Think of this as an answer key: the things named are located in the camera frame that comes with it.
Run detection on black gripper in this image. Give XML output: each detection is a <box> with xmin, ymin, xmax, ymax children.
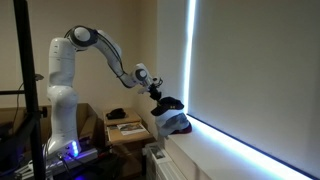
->
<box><xmin>149</xmin><ymin>84</ymin><xmax>162</xmax><ymax>101</ymax></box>

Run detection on navy cap yellow logo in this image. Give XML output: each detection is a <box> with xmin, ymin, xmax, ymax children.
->
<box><xmin>151</xmin><ymin>97</ymin><xmax>184</xmax><ymax>116</ymax></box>

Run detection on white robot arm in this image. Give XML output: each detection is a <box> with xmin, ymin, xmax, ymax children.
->
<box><xmin>44</xmin><ymin>25</ymin><xmax>161</xmax><ymax>159</ymax></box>

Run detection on maroon cap on sill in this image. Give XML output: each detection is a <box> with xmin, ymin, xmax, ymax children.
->
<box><xmin>172</xmin><ymin>123</ymin><xmax>192</xmax><ymax>134</ymax></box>

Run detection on roller window blind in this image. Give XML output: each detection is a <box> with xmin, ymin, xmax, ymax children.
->
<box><xmin>188</xmin><ymin>0</ymin><xmax>320</xmax><ymax>178</ymax></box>

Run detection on black telephone handset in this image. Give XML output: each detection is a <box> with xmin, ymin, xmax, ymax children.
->
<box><xmin>106</xmin><ymin>108</ymin><xmax>126</xmax><ymax>120</ymax></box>

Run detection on colourful brochure paper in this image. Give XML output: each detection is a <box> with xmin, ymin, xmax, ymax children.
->
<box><xmin>117</xmin><ymin>123</ymin><xmax>145</xmax><ymax>135</ymax></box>

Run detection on wooden cabinet desk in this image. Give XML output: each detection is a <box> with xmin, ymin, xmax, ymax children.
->
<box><xmin>103</xmin><ymin>108</ymin><xmax>154</xmax><ymax>180</ymax></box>

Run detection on sticker label on heater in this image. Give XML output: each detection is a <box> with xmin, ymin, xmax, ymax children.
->
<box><xmin>154</xmin><ymin>150</ymin><xmax>165</xmax><ymax>159</ymax></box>

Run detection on white wall heater unit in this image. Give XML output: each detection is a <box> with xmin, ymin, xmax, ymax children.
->
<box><xmin>143</xmin><ymin>143</ymin><xmax>187</xmax><ymax>180</ymax></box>

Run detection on black camera stand pole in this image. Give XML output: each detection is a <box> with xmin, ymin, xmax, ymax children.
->
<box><xmin>0</xmin><ymin>0</ymin><xmax>46</xmax><ymax>180</ymax></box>

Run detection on aluminium rail base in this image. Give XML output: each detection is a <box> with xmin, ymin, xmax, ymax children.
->
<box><xmin>14</xmin><ymin>148</ymin><xmax>98</xmax><ymax>180</ymax></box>

